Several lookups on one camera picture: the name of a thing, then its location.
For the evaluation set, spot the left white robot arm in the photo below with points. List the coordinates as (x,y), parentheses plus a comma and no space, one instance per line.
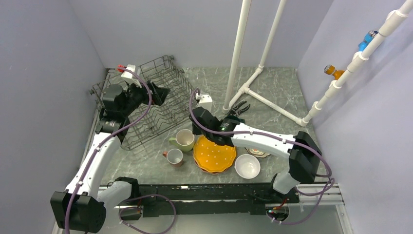
(79,207)

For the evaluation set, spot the black handled pliers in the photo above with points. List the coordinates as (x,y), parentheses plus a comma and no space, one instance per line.
(239,108)

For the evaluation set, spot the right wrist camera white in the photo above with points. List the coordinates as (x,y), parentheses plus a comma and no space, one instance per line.
(205,101)

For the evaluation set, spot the small red-brown mug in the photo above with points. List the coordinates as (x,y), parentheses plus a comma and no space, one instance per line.
(174,157)

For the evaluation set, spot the yellow polka dot plate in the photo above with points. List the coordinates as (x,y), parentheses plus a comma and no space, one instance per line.
(211,156)

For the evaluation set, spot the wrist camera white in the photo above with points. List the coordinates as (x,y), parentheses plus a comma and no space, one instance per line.
(127,76)
(205,101)

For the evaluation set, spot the grey wire dish rack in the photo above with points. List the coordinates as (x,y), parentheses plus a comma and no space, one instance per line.
(114,112)

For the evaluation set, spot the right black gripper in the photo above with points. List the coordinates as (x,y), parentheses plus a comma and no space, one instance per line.
(196,130)

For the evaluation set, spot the white PVC pipe frame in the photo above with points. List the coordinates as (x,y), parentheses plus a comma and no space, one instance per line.
(272,33)

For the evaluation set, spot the floral scalloped small plate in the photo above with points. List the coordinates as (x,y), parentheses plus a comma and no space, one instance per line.
(257,153)

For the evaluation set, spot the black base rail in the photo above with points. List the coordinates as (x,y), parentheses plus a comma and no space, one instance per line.
(201,199)

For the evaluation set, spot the white bowl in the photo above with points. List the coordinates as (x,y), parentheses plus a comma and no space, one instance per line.
(247,166)

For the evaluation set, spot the orange clamp on pipe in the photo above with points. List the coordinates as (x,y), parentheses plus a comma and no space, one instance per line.
(332,71)

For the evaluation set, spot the red plate under yellow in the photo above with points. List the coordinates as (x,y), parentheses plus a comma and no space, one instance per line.
(210,172)

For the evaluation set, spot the light green mug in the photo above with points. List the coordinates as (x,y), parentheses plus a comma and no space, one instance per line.
(184,140)

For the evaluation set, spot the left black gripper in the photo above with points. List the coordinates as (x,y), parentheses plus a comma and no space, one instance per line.
(159,94)

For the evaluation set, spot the white PVC pipe diagonal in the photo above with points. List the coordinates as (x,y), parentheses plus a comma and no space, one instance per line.
(393,20)

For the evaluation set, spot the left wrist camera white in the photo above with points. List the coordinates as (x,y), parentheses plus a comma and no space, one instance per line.
(127,76)

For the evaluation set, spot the blue clamp on pipe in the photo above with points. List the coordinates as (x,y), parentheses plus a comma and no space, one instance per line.
(367,39)

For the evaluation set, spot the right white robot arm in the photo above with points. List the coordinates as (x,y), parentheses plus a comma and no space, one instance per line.
(300,150)

